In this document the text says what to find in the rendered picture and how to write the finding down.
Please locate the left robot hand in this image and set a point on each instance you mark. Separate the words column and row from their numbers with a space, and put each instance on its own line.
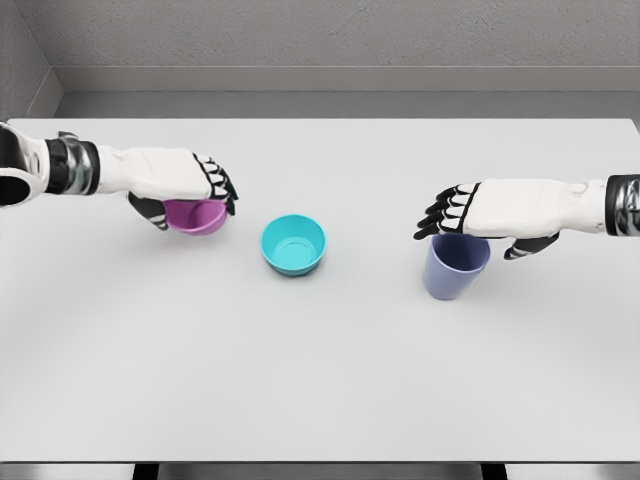
column 165, row 172

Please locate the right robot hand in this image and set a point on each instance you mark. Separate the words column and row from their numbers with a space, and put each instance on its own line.
column 515, row 207

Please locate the purple bowl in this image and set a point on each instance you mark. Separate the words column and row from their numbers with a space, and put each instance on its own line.
column 196, row 217

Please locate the lavender blue cup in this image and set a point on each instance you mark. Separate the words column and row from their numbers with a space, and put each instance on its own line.
column 452, row 270

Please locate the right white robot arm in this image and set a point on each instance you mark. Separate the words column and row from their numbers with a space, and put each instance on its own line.
column 605, row 207

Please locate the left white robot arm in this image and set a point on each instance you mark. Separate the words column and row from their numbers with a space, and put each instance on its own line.
column 65, row 165

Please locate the teal bowl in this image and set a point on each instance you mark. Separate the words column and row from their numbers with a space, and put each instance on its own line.
column 293, row 245

